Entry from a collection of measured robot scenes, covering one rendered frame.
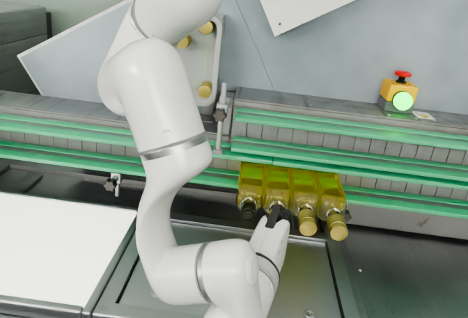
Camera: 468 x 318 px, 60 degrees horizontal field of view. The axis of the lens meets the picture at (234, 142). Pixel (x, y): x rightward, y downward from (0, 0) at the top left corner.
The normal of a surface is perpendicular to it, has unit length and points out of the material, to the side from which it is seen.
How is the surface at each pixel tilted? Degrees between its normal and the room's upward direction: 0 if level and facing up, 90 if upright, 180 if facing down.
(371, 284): 90
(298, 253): 90
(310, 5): 5
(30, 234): 90
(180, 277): 37
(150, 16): 46
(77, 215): 90
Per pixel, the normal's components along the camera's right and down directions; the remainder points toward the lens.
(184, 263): -0.45, -0.54
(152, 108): -0.07, 0.15
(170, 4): -0.56, 0.60
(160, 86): 0.30, 0.01
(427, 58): -0.07, 0.37
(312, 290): 0.11, -0.92
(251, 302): 0.81, 0.11
